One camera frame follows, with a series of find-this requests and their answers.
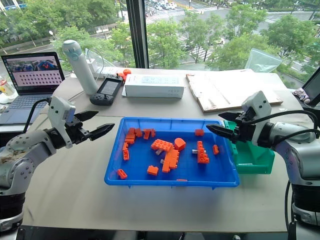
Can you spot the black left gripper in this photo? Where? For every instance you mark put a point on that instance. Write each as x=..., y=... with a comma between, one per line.
x=77, y=133

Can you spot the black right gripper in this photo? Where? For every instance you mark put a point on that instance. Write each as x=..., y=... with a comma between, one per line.
x=245, y=131

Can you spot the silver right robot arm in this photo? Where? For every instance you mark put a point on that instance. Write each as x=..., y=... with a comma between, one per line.
x=297, y=155

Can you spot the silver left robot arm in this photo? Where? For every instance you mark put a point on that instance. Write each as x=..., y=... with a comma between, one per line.
x=22, y=160

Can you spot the green plastic bin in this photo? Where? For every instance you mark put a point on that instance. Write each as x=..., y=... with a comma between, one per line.
x=252, y=156

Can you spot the flattened brown cardboard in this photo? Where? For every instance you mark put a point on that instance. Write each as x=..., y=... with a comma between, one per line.
x=225, y=90

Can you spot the black handheld game controller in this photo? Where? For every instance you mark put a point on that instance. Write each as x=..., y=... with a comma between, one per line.
x=107, y=90

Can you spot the orange plastic clip part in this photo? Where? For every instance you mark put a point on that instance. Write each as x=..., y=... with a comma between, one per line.
x=125, y=151

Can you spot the rounded orange block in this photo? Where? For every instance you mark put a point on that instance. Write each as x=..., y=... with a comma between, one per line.
x=180, y=144

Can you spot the white power strip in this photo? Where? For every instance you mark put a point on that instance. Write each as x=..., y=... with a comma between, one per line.
x=106, y=71

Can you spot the white cylindrical device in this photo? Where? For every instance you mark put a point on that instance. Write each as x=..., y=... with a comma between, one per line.
x=80, y=67

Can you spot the orange toy part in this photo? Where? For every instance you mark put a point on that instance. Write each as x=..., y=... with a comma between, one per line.
x=125, y=73

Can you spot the orange plastic studded brick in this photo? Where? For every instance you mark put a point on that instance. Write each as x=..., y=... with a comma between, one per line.
x=162, y=145

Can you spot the blue plastic tray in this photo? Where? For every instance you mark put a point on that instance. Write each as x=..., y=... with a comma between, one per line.
x=140, y=175

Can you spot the white rectangular carton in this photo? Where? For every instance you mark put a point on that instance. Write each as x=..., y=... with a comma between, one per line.
x=153, y=86

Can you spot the flat orange plate piece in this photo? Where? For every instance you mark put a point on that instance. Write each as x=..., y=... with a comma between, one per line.
x=181, y=180

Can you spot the clear plastic zip bag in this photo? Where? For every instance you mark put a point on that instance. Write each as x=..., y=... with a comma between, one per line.
x=265, y=61

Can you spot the small plush toy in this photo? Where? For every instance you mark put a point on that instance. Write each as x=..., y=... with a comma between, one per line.
x=301, y=95

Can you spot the open laptop with pink screen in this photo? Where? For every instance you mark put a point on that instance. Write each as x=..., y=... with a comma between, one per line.
x=30, y=75

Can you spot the clear drink bottle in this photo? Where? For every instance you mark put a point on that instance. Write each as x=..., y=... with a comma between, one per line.
x=6, y=88

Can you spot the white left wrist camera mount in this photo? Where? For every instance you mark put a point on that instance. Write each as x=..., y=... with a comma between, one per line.
x=59, y=110

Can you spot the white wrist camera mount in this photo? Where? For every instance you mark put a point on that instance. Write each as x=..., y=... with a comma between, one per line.
x=59, y=110
x=258, y=105

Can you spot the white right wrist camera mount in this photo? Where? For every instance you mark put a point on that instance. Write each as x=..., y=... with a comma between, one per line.
x=258, y=105

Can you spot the dark window frame post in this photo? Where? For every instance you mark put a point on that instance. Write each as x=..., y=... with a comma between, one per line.
x=137, y=32

